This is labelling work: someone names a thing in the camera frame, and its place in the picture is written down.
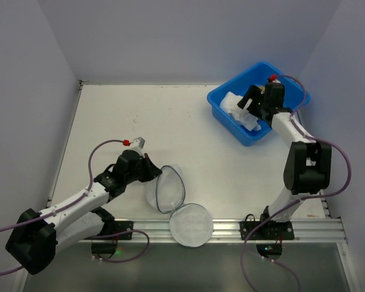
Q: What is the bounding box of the white mesh laundry bag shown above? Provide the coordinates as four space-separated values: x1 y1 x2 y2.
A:
145 164 214 248

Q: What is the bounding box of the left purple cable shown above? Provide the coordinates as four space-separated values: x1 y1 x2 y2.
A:
0 138 130 276

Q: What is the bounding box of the aluminium mounting rail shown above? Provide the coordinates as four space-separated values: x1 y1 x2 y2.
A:
78 217 344 244

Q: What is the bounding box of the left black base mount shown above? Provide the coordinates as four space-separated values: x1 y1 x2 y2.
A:
91 207 134 258

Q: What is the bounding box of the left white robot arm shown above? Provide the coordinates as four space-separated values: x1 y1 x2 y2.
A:
5 150 162 275

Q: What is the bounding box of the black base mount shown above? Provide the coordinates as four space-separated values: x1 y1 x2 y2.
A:
239 211 295 260
91 207 134 258

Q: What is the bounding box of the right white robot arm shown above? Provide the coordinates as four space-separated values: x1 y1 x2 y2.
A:
237 80 332 240

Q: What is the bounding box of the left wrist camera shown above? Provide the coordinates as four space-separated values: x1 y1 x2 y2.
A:
129 137 145 157

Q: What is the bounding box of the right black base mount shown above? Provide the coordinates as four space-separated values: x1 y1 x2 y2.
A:
239 211 295 260

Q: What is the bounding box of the white bra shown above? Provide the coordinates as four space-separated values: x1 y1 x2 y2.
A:
220 92 261 131

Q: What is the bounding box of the blue plastic tub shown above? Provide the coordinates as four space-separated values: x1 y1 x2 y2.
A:
207 61 310 146

